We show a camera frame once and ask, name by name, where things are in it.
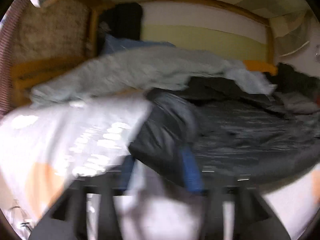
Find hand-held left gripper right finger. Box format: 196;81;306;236
179;146;292;240

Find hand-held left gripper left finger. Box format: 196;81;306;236
29;154;137;240

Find black puffer jacket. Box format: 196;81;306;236
129;76;320;189

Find white printed bed sheet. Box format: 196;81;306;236
0;97;153;225

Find light blue blanket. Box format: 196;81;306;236
30;46;250;107

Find white cloth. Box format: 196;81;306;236
225;65;278;95

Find orange cloth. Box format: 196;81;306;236
244;59;278;75

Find blue cloth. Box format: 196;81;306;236
102;34;175;55

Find dark cloth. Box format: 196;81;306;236
269;62;320;99

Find black printed cloth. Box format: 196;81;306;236
99;2;143;55

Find brown patterned cloth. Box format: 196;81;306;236
11;1;97;64

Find pink checked cloth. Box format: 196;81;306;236
0;0;25;120

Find wooden bed frame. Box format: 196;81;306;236
10;0;277;105

